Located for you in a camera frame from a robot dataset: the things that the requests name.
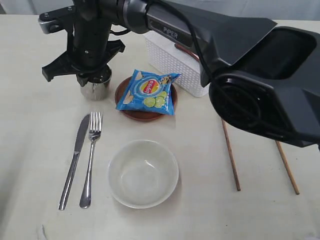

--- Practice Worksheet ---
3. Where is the silver metal fork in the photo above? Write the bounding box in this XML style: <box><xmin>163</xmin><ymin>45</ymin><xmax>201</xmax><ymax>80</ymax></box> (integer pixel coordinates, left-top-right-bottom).
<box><xmin>79</xmin><ymin>111</ymin><xmax>103</xmax><ymax>209</ymax></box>

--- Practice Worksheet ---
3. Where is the white perforated plastic basket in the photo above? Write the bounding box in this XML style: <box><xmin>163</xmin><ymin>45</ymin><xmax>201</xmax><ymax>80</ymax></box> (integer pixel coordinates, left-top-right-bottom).
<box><xmin>143</xmin><ymin>31</ymin><xmax>209</xmax><ymax>98</ymax></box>

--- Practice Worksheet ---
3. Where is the blue chips snack bag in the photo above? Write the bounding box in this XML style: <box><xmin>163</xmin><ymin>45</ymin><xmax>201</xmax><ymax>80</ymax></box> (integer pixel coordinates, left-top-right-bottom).
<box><xmin>116</xmin><ymin>69</ymin><xmax>180</xmax><ymax>116</ymax></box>

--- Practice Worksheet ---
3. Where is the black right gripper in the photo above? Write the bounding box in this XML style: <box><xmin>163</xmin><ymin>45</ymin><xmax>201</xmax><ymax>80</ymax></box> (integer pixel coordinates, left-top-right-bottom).
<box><xmin>41</xmin><ymin>37</ymin><xmax>126</xmax><ymax>87</ymax></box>

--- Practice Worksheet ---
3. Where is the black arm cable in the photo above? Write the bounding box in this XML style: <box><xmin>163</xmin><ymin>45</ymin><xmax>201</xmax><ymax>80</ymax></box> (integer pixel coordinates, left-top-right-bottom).
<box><xmin>109</xmin><ymin>0</ymin><xmax>266</xmax><ymax>131</ymax></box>

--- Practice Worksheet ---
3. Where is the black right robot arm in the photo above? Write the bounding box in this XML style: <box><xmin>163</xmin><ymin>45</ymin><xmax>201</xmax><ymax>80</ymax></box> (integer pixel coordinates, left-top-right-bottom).
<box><xmin>38</xmin><ymin>0</ymin><xmax>320</xmax><ymax>147</ymax></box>

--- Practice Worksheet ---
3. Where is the clear drinking glass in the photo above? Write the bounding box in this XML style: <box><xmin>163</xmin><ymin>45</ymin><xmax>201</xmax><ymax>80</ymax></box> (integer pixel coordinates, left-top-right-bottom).
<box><xmin>76</xmin><ymin>64</ymin><xmax>112</xmax><ymax>101</ymax></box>

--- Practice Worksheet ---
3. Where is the speckled white bowl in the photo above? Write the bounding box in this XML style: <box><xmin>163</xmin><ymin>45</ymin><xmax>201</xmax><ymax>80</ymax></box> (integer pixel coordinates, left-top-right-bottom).
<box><xmin>107</xmin><ymin>139</ymin><xmax>180</xmax><ymax>209</ymax></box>

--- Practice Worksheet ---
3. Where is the dark brown wooden spoon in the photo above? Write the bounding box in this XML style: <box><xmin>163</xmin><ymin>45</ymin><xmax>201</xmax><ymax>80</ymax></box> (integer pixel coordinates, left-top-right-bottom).
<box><xmin>174</xmin><ymin>43</ymin><xmax>200</xmax><ymax>63</ymax></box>

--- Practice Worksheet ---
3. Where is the silver table knife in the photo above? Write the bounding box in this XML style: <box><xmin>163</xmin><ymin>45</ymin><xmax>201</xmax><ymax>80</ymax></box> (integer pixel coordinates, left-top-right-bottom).
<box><xmin>58</xmin><ymin>114</ymin><xmax>90</xmax><ymax>211</ymax></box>

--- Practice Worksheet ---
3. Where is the wooden chopstick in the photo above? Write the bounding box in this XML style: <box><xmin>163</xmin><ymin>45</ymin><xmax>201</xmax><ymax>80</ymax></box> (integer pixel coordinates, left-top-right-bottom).
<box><xmin>275</xmin><ymin>141</ymin><xmax>300</xmax><ymax>195</ymax></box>
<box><xmin>221</xmin><ymin>119</ymin><xmax>241</xmax><ymax>191</ymax></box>

